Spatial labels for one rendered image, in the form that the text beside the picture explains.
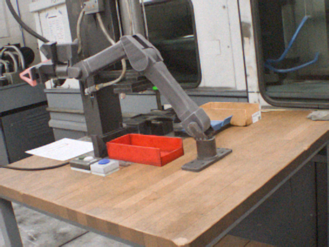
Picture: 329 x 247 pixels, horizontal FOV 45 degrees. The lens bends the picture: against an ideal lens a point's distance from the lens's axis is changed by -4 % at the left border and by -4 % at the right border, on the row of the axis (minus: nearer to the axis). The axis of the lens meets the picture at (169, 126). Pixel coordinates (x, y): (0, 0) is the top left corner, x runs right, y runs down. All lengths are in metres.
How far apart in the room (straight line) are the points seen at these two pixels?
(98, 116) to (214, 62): 0.72
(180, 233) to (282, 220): 1.34
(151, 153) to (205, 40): 1.00
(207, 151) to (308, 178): 0.85
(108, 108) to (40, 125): 3.03
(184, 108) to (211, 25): 0.95
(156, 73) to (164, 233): 0.56
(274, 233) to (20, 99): 3.26
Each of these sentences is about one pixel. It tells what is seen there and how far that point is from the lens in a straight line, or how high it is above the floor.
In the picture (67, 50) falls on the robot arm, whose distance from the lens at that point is 1.46.
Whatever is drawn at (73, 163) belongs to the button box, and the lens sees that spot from 1.41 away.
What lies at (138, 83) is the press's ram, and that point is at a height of 1.13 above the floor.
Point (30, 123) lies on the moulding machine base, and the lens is 4.72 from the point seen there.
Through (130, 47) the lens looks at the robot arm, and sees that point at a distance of 1.28.
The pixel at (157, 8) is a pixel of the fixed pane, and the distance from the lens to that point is 2.39.
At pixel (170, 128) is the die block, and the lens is 1.69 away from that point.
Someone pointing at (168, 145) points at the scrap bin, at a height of 0.93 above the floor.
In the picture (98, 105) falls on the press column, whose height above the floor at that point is 1.04.
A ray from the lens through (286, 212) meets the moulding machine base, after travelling 2.14.
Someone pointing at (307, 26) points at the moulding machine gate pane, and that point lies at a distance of 1.83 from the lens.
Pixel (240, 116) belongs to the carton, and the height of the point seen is 0.94.
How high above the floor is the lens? 1.33
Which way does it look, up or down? 14 degrees down
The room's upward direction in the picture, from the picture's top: 8 degrees counter-clockwise
